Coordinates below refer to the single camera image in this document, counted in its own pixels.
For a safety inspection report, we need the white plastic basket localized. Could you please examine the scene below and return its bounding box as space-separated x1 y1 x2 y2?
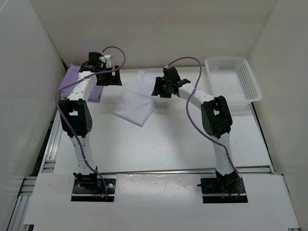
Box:
205 56 262 108

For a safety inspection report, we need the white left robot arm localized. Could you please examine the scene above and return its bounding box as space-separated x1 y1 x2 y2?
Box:
57 64 122 193

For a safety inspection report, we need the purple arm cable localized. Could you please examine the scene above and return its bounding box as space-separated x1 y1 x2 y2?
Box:
166 56 244 200
54 46 127 200

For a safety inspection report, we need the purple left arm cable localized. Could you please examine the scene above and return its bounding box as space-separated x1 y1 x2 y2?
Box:
54 46 127 200

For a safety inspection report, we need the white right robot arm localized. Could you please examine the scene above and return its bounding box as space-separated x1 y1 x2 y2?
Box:
152 77 239 193

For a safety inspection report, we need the purple t shirt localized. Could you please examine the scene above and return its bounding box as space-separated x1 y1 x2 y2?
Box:
59 64 103 103

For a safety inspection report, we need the white cloth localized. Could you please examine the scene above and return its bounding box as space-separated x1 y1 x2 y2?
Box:
112 70 160 127

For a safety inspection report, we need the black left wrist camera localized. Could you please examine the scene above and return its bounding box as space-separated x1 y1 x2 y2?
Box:
79 52 112 73

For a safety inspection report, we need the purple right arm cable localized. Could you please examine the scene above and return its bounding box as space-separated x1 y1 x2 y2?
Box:
166 56 244 200

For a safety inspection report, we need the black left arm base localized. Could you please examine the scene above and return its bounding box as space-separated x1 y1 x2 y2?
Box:
71 173 116 202

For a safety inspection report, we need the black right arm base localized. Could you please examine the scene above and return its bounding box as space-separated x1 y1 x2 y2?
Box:
197 173 248 204

